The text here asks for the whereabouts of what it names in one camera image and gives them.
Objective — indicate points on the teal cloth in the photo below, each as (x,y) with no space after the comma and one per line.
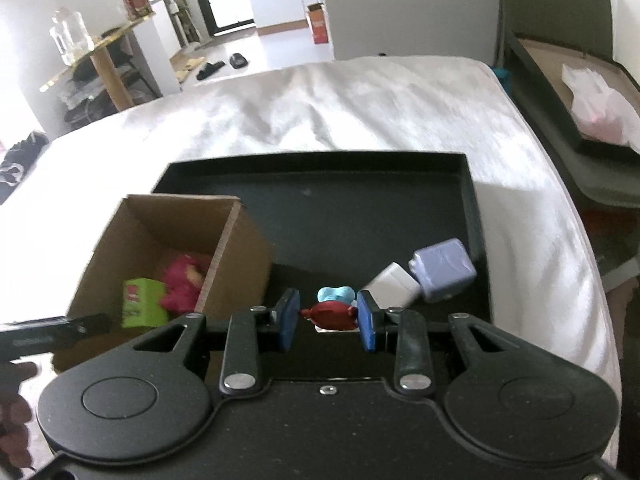
(501,79)

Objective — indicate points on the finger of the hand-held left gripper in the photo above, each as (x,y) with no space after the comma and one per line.
(90,324)

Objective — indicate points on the white plastic bag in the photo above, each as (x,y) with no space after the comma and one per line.
(600,105)

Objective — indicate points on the black garment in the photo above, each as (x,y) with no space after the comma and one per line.
(22,160)

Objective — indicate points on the dark stack under table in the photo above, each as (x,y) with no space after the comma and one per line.
(85,95)

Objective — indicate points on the black slipper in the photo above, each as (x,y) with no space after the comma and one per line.
(210,70)
(239,60)

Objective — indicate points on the round gold-edged table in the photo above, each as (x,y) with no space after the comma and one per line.
(107,75)

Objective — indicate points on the red and blue toy figure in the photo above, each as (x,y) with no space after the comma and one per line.
(330,312)

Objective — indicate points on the brown cardboard box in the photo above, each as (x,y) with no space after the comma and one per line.
(240,265)

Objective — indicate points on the red box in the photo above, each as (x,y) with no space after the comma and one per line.
(136,1)

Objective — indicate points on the flat cardboard box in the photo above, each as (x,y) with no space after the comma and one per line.
(545,70)

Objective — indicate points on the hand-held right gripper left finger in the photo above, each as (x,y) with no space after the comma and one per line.
(287,320)

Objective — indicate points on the green toy box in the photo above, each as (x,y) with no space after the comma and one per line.
(145,305)

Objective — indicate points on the white low cabinet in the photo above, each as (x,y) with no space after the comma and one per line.
(160,45)

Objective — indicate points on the black tray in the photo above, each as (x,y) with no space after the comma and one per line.
(350,210)

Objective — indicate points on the white charger plug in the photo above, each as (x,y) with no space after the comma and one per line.
(390,285)

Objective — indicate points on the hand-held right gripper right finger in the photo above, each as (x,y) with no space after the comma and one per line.
(367,320)

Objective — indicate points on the orange cardboard box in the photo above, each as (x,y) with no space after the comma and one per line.
(318,27)

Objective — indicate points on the person's left hand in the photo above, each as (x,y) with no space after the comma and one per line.
(15,410)

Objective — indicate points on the pink toy figure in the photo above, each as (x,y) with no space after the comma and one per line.
(182,280)

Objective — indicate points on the beige slippers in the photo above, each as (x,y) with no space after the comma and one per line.
(189,67)

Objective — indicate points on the purple cube charger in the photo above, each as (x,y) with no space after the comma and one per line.
(442,270)

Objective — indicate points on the clear glass jar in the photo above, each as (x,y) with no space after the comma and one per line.
(70,37)

